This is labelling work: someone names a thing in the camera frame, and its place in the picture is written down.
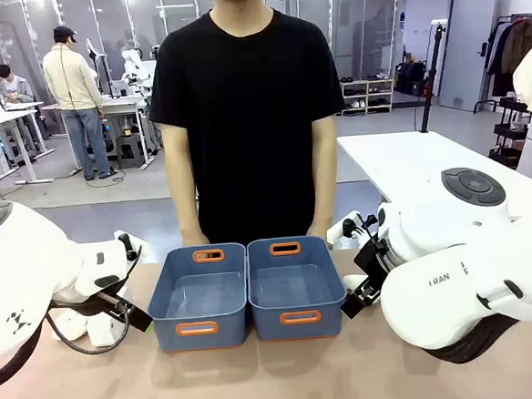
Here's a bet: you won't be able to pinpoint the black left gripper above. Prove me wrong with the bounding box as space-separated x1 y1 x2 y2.
91 285 155 336

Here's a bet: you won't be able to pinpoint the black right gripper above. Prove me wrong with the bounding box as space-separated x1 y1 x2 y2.
335 238 394 321

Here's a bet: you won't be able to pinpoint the person's left forearm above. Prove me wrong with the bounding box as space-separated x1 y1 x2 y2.
308 157 344 228

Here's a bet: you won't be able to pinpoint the person's right forearm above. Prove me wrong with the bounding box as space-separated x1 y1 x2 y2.
166 167 205 238

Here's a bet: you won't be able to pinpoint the person's left hand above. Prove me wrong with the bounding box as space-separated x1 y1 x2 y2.
304 221 334 240

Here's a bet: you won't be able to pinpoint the person's right hand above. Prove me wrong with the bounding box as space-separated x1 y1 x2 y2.
181 230 210 248

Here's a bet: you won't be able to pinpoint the large white table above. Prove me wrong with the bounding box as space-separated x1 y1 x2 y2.
336 121 532 209

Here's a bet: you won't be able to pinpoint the dark grey step stool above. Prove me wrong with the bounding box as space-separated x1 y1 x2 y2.
115 134 147 170

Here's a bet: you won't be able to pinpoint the white shoe rack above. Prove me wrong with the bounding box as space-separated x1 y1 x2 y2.
339 77 398 117

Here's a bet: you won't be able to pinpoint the black tripod stand orange light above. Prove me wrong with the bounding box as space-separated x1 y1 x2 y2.
412 20 455 134

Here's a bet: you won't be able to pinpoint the black bags pile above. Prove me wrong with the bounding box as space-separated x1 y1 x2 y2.
393 58 430 99

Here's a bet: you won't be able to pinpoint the black rolling cart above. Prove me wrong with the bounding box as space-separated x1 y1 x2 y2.
485 96 532 171

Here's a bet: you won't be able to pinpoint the person in black t-shirt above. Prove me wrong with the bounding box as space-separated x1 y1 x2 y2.
142 0 355 250

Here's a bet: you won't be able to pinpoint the white workbench with equipment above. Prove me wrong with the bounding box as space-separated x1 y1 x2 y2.
39 93 158 178

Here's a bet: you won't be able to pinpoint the grey door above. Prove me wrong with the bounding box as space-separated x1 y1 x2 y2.
431 0 508 116

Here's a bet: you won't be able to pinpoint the man in cream sweater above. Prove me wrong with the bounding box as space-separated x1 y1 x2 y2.
39 22 119 184

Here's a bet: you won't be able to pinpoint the coat rack with clothes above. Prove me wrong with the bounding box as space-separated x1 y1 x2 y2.
466 12 532 114

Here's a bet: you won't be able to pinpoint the seated person grey hoodie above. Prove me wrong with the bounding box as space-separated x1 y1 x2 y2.
0 62 36 109

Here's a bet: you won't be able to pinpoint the thin black camera cable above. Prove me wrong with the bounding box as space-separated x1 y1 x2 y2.
356 211 383 251
45 300 134 359

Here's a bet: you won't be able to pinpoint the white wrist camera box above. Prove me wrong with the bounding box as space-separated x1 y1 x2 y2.
324 210 366 251
112 229 152 267

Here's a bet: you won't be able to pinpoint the blue basket orange handles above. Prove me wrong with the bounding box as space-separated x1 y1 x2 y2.
143 241 253 354
243 232 351 344

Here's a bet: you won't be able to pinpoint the thick black cable sleeve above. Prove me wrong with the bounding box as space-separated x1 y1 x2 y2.
0 322 50 393
418 294 532 367

